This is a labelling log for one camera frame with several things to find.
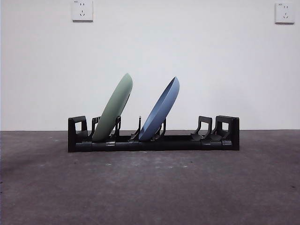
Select blue round plate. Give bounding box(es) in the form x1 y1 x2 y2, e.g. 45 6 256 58
138 76 180 142

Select green round plate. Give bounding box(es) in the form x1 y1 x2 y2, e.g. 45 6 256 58
91 73 134 143

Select black plastic plate rack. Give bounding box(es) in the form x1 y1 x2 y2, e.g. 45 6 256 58
67 115 240 153

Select white wall socket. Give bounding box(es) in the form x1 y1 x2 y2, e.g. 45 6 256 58
72 0 94 23
274 2 295 24

